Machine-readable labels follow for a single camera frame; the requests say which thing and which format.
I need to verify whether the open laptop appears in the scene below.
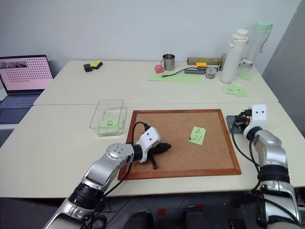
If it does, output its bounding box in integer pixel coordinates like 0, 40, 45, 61
0, 54, 54, 125

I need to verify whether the gray tray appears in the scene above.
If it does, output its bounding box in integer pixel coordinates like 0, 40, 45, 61
225, 115, 246, 135

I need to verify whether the green paper sheet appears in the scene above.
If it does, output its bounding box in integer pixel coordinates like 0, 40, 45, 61
148, 68, 202, 84

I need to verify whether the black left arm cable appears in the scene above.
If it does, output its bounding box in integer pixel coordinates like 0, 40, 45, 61
91, 122, 150, 229

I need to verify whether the green notes pile with writing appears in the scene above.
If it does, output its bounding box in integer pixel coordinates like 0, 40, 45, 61
222, 82, 247, 97

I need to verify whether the black cable with green plug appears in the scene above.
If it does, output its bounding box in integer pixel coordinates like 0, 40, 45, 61
162, 67, 199, 78

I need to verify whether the white water bottle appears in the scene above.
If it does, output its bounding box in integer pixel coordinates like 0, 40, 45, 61
220, 28, 250, 84

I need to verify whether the small green note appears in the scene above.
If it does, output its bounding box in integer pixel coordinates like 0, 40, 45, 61
236, 71, 254, 82

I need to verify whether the clear round pin container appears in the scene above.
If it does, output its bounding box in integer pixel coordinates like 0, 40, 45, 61
205, 67, 217, 79

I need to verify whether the dark rounded shape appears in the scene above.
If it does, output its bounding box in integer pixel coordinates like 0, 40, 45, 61
185, 205, 207, 229
129, 210, 153, 229

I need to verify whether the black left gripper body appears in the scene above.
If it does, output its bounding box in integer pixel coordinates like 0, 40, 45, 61
148, 142, 163, 156

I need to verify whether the gray usb hub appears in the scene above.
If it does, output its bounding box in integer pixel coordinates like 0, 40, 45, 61
184, 68, 207, 75

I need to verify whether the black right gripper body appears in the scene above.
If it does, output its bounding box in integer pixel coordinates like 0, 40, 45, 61
234, 108, 253, 131

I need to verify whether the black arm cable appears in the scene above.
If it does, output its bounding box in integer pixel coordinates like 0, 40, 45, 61
91, 122, 150, 229
232, 132, 270, 229

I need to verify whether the green sticky note with writing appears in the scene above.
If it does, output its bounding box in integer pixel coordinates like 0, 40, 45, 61
188, 125, 207, 146

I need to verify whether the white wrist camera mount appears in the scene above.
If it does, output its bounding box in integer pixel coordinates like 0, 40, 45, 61
242, 104, 267, 137
136, 127, 162, 164

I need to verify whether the long brown bar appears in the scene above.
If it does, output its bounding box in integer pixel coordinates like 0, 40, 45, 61
187, 56, 224, 66

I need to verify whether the clear bottle with green lid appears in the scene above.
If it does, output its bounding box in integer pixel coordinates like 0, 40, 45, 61
238, 21, 274, 73

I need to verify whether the wood framed cork board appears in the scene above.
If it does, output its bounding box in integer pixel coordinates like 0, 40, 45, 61
117, 109, 242, 181

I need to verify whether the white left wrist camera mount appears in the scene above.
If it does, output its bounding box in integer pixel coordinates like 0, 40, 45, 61
136, 127, 162, 164

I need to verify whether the green notes stack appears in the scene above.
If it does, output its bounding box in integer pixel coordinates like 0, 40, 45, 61
99, 116, 125, 135

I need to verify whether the clear plastic box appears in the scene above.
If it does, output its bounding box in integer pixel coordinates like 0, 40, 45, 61
89, 99, 129, 137

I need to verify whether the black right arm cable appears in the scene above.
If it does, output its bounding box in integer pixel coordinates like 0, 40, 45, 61
232, 132, 270, 229

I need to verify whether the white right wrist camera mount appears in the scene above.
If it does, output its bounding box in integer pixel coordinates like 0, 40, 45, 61
242, 104, 267, 137

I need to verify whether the metal mug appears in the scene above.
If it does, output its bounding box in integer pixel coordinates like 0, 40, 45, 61
160, 53, 176, 72

